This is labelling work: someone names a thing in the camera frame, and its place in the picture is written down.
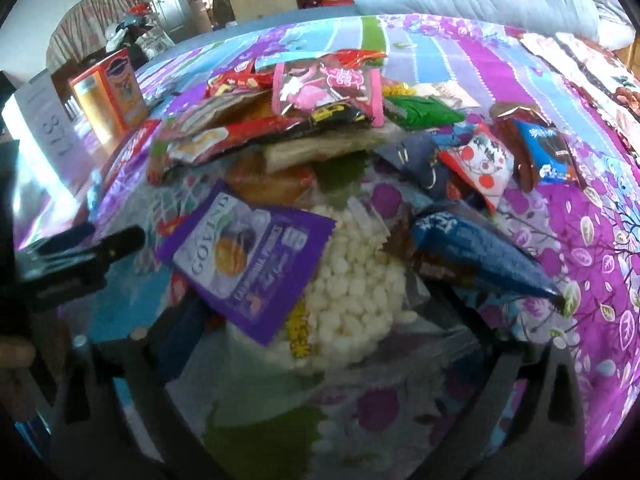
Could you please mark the clear bag of white puffs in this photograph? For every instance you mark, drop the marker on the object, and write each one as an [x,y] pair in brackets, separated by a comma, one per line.
[350,285]

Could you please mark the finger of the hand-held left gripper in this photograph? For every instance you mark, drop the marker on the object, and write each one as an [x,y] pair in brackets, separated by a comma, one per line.
[122,242]
[67,237]

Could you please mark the person's left hand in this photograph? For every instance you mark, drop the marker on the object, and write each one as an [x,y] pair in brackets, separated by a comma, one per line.
[12,360]

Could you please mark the arched pink headboard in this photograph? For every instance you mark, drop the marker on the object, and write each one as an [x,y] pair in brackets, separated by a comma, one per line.
[90,25]

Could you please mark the printed floral blanket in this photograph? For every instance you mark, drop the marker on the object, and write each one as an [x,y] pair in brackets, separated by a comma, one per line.
[575,260]

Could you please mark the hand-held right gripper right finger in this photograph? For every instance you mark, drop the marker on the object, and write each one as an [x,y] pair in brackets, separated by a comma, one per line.
[475,332]

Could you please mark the orange carton box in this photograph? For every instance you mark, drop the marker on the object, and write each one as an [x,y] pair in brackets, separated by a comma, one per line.
[110,95]

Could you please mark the pile of snack packets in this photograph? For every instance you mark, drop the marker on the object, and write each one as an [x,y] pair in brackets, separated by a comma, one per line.
[325,110]

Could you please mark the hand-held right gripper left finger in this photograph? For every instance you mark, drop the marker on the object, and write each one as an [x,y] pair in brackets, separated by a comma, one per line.
[187,340]

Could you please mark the white tall box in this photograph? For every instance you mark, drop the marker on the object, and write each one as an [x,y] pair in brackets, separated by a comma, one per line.
[45,130]

